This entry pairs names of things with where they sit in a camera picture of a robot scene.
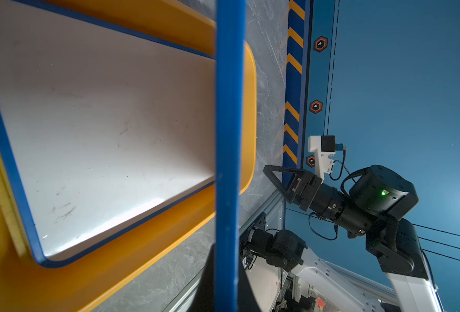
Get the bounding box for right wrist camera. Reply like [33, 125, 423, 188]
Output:
[306, 135, 347, 180]

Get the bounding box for yellow plastic storage box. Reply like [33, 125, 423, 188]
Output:
[0, 0, 258, 312]

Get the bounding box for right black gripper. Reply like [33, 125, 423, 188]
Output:
[263, 165, 323, 211]

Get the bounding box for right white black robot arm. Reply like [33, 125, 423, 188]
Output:
[240, 165, 443, 311]

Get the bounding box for blue-framed whiteboard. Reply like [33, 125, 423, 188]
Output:
[0, 1, 216, 268]
[214, 1, 246, 311]

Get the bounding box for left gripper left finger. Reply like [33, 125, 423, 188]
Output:
[188, 244, 216, 312]

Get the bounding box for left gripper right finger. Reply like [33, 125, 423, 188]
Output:
[237, 265, 261, 312]

